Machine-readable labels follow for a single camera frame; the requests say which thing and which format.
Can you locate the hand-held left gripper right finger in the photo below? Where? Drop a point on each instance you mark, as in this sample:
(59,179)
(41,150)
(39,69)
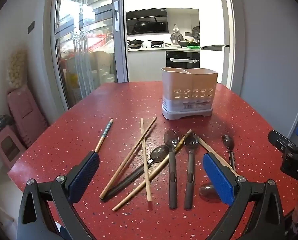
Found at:
(219,177)

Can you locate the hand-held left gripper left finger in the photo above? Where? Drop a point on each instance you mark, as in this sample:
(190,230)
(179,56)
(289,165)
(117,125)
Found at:
(86,172)

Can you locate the blue patterned wooden chopstick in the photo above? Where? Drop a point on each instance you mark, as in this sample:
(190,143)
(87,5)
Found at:
(106,132)

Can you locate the beige plastic utensil holder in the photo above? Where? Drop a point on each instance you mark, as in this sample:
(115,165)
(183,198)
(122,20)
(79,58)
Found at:
(189,105)

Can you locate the small dark spoon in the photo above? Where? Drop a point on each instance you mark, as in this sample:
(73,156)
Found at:
(227,141)

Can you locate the pink plastic stool stack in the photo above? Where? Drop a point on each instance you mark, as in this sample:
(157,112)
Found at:
(26,112)

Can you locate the black bag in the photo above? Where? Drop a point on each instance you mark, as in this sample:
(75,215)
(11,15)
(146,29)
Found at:
(0,126)

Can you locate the white kitchen counter cabinets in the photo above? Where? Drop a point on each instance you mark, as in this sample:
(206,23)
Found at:
(145,65)

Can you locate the clear bag of pale balls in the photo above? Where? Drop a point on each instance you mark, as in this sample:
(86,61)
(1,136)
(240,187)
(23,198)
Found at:
(16,67)

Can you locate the black built-in oven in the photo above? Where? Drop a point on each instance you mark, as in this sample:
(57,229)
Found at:
(182,56)

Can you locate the sliding glass door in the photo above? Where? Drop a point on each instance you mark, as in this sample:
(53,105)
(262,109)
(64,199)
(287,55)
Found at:
(71,42)

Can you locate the round dark strainer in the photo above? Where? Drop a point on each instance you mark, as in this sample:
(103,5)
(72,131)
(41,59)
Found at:
(196,33)

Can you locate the black wok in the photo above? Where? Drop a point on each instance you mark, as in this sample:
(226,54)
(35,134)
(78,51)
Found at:
(135,43)

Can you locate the dark cooking pot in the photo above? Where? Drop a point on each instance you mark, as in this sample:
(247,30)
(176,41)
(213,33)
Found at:
(184,42)

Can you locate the round metal strainer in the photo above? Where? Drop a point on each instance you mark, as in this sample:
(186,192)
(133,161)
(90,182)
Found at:
(176,38)

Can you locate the black frying pan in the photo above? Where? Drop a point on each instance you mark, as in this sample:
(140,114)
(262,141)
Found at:
(156,43)

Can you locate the glass bottle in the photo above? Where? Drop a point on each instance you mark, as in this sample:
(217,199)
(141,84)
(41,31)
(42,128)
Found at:
(176,27)

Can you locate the black range hood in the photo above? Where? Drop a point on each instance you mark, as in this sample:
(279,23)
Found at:
(146,22)

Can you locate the black wall switch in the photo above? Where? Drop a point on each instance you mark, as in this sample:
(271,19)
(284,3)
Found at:
(31,27)

